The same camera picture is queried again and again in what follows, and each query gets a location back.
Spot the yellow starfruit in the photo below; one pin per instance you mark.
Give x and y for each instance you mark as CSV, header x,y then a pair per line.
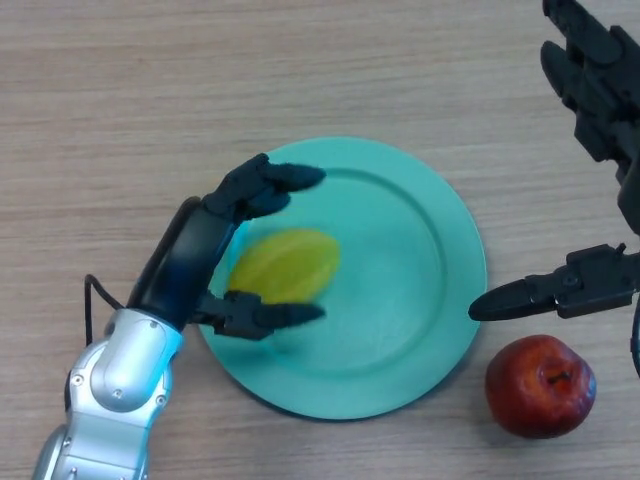
x,y
287,265

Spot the red apple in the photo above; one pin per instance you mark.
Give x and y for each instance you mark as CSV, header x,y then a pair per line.
x,y
542,387

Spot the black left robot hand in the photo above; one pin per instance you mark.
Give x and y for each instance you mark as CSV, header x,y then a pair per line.
x,y
185,265

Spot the green round plate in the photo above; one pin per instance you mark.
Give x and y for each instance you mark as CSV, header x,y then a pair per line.
x,y
395,300

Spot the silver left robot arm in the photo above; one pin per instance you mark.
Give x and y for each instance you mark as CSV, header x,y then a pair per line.
x,y
115,395

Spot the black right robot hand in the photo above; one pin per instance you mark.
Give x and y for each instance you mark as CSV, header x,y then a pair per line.
x,y
600,85

